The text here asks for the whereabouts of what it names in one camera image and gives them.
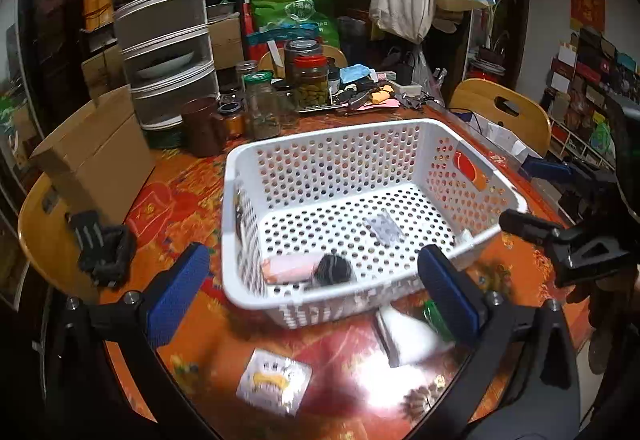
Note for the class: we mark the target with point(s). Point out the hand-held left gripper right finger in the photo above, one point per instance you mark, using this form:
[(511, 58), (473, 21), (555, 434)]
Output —
[(450, 292)]

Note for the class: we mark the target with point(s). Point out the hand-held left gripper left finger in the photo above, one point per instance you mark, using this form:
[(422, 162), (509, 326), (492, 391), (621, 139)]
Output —
[(177, 292)]

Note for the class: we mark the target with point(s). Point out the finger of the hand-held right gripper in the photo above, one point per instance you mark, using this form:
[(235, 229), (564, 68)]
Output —
[(545, 168), (530, 223)]

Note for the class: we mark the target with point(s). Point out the white tissue pack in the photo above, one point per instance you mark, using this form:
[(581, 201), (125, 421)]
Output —
[(402, 335)]

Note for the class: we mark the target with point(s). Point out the pink tube black cap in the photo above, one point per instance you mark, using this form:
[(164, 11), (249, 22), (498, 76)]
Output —
[(290, 268)]

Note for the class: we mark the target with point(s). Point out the black sock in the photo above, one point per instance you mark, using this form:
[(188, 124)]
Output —
[(332, 270)]

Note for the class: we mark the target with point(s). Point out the white perforated plastic basket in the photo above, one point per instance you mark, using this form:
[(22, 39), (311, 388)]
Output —
[(350, 200)]

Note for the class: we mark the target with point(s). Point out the person's right hand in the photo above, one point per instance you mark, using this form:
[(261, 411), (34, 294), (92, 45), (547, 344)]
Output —
[(612, 305)]

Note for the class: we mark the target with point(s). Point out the green plastic wrapper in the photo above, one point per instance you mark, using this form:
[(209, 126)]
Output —
[(434, 316)]

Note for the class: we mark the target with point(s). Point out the white paper sheet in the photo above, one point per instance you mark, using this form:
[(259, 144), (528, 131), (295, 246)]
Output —
[(500, 134)]

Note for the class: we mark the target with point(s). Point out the shelf of colourful boxes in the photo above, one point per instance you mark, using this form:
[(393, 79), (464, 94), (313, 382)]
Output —
[(590, 89)]

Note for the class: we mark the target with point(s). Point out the small grey patterned packet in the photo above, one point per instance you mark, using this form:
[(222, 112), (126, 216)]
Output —
[(383, 227)]

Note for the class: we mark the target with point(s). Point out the red patterned tablecloth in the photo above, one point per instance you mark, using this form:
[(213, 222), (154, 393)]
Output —
[(190, 200)]

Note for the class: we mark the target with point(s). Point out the white packet with yellow print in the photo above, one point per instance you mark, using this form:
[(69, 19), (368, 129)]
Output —
[(272, 382)]

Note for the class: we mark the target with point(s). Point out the potted plant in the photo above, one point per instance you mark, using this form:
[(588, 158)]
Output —
[(492, 44)]

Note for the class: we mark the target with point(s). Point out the brown cardboard box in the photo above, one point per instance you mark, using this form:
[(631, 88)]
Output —
[(95, 159)]

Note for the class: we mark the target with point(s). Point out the white small box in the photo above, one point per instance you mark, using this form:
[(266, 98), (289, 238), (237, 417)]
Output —
[(407, 87)]

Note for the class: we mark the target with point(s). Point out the dark brown mug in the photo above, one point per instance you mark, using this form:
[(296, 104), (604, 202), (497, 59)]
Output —
[(201, 128)]

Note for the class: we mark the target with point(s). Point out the orange small object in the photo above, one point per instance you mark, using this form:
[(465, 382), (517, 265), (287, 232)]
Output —
[(382, 94)]

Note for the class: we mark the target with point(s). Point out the small amber jar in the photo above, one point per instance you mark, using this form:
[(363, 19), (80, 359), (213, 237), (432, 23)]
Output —
[(233, 118)]

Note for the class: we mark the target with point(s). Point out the glass jar with green lid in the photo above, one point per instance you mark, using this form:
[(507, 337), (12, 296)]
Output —
[(261, 107)]

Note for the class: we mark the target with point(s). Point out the blue face mask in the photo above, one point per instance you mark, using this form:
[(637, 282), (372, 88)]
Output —
[(357, 72)]

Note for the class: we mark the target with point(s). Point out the small clear glass jar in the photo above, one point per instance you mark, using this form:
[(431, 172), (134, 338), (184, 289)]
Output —
[(246, 69)]

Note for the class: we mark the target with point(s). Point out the grey stacked drawer rack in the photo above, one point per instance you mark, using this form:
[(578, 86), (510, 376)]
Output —
[(160, 44)]

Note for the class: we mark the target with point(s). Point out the pickle jar with red lid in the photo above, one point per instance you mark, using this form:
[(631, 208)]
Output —
[(310, 82)]

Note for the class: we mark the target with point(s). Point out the large cardboard box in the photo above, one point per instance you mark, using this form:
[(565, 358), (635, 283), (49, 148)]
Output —
[(225, 39)]

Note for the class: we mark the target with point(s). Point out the glass jar with dark lid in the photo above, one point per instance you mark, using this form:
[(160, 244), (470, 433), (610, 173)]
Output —
[(300, 48)]

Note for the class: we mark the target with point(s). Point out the green shopping bag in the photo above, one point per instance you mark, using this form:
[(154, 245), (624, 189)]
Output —
[(295, 12)]

